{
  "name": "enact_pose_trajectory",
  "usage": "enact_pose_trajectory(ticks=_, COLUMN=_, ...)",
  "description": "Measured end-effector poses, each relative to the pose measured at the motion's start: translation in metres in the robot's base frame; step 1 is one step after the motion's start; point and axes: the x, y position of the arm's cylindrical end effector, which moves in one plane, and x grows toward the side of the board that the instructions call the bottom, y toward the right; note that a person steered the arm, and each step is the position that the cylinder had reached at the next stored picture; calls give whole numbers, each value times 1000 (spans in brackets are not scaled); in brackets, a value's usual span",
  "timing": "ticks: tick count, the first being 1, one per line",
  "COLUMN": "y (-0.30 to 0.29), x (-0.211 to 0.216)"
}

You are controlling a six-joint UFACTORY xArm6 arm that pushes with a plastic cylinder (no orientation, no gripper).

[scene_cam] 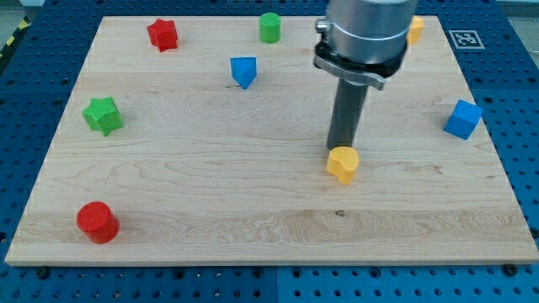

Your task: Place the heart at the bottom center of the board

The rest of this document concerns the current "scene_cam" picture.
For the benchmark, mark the green cylinder block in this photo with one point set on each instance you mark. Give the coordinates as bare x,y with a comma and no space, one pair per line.
269,27

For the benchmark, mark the wooden board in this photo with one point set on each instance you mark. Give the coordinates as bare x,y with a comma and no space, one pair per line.
205,173

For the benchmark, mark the red cylinder block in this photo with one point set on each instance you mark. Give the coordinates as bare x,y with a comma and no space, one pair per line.
98,222

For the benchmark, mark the green star block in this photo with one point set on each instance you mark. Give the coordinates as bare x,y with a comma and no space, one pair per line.
103,115

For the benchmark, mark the yellow heart block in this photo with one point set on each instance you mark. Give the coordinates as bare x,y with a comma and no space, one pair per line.
343,162

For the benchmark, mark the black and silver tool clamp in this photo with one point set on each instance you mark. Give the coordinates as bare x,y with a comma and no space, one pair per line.
361,73

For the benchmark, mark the white fiducial marker tag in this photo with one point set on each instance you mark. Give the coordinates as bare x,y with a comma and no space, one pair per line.
466,39

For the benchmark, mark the red star block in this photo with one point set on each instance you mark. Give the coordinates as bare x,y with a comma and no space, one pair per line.
163,34

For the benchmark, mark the yellow block behind arm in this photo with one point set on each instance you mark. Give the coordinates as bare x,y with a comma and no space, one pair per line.
415,30

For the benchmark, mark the blue cube block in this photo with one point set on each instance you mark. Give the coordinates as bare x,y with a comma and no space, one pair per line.
464,119

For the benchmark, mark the blue triangular prism block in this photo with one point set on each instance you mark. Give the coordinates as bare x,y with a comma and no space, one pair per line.
244,70

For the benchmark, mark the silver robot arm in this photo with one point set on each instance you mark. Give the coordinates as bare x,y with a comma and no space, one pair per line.
362,43

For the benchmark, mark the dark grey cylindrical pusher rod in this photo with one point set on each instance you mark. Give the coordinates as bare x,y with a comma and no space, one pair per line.
348,105

